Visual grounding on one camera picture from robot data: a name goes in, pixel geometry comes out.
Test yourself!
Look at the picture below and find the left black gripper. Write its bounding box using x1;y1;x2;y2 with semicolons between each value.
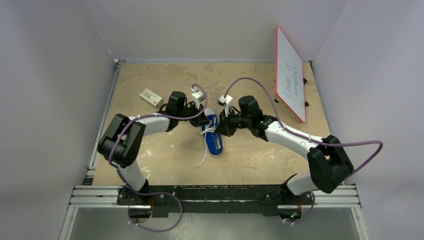
177;101;211;128

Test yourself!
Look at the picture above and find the white shoelace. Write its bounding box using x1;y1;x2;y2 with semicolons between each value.
193;119;223;169

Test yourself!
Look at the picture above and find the blue canvas sneaker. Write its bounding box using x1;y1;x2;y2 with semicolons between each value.
201;107;223;157

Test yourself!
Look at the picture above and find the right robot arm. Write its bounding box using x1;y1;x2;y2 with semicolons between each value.
215;95;354;204

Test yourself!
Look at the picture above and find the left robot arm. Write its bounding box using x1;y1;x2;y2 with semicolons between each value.
97;88;208;205

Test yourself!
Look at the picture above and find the small white red box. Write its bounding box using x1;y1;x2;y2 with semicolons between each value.
139;88;164;109

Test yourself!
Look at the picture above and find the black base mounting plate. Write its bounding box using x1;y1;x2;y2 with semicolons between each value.
116;184;313;218

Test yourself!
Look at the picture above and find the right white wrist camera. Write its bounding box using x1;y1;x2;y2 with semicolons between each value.
217;94;233;117

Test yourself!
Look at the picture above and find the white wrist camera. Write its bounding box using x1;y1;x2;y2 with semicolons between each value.
217;94;233;117
191;86;206;110

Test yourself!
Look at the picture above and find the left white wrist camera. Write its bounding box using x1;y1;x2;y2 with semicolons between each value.
191;86;206;110

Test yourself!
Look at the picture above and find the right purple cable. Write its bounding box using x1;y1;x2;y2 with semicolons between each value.
223;77;384;226

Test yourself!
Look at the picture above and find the purple cable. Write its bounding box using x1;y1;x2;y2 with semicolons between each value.
107;84;209;233
223;77;384;226

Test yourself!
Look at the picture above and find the white board red frame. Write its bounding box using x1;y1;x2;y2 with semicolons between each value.
275;26;306;123

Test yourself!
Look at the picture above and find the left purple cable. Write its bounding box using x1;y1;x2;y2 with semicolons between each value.
107;84;209;233

